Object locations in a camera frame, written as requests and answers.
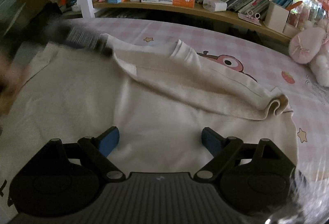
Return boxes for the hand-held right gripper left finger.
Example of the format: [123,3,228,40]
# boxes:
[36,126,126,183]

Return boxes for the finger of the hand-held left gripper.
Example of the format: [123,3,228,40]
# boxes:
[99,39,114,57]

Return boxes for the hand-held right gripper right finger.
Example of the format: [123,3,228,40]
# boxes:
[193,126,296,182]

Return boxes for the white t-shirt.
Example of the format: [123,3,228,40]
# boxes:
[0,33,299,214]

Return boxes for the pink printed desk mat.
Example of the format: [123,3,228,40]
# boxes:
[62,17,329,188]

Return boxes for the small white box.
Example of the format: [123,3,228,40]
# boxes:
[203,0,227,12]

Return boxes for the pink clips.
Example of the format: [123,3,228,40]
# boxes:
[238,10,261,25]

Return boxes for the pink plush bunny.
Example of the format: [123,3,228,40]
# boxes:
[288,20,329,87]

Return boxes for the beige pen holder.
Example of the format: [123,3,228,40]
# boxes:
[264,1,290,33]

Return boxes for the clear acrylic holder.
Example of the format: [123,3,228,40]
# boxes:
[290,0,329,29]

